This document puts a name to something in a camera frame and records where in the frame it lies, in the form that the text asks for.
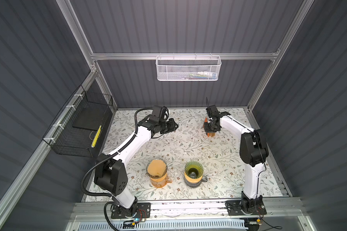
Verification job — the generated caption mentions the black corrugated cable hose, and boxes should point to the black corrugated cable hose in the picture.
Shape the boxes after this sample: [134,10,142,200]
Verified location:
[80,107,154,198]

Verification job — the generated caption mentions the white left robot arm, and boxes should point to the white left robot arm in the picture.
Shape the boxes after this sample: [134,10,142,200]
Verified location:
[94,105,178,209]

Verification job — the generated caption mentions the white wire mesh basket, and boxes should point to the white wire mesh basket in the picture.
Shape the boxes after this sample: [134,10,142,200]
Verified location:
[155,55,222,81]

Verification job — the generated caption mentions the black wire basket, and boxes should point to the black wire basket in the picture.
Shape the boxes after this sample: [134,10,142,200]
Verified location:
[43,87,113,157]

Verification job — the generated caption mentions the grey glass carafe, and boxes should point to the grey glass carafe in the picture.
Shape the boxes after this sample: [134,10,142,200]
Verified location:
[185,175,208,188]

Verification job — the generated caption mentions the orange coffee filter holder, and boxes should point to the orange coffee filter holder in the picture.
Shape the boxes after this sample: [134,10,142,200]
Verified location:
[204,117,216,137]

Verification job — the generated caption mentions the black flat box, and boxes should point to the black flat box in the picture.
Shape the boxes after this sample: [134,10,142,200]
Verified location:
[72,108,104,131]

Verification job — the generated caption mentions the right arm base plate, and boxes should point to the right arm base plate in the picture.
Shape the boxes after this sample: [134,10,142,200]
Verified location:
[225,200,267,217]

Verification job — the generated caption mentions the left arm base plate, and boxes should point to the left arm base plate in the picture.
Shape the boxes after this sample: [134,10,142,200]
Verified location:
[110,202,151,219]

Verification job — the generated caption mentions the orange glass carafe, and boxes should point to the orange glass carafe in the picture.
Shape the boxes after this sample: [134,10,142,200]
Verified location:
[150,173,173,188]

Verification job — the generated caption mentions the yellow green striped stick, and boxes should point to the yellow green striped stick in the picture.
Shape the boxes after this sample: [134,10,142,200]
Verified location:
[91,126,102,148]

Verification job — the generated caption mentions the markers in white basket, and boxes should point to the markers in white basket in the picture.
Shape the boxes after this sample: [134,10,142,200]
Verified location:
[181,71,218,81]

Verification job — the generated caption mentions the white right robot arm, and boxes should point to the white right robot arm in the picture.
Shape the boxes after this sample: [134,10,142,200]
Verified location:
[203,105,269,214]

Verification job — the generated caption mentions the green glass dripper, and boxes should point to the green glass dripper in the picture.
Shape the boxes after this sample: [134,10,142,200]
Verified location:
[185,161,204,179]

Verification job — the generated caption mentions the grey glass dripper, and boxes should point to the grey glass dripper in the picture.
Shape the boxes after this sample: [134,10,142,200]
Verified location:
[146,158,168,179]

